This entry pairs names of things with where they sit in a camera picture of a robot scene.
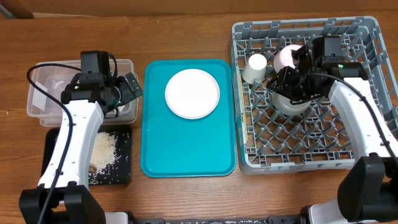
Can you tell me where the clear plastic bin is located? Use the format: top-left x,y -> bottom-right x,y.
26,59 -> 139,127

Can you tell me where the black tray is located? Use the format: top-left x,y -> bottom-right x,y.
40,124 -> 133,186

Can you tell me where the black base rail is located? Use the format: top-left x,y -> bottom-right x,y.
105,205 -> 312,224

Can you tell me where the brown food piece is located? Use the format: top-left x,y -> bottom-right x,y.
89,166 -> 96,174

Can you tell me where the grey dishwasher rack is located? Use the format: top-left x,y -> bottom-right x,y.
231,16 -> 397,175

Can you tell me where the pink bowl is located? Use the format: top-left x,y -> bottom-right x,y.
273,44 -> 302,73

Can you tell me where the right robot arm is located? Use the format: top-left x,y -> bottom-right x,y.
267,35 -> 397,223

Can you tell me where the grey small bowl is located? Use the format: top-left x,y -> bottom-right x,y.
272,92 -> 310,116

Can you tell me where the pink plate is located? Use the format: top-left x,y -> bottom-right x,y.
165,68 -> 221,119

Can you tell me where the white rice pile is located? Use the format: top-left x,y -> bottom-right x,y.
88,131 -> 131,185

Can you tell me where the white paper cup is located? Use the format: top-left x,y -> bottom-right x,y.
241,54 -> 267,84

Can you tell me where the teal serving tray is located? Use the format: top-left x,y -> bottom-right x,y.
141,59 -> 236,178

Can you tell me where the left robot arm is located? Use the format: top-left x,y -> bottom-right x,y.
19,50 -> 143,223

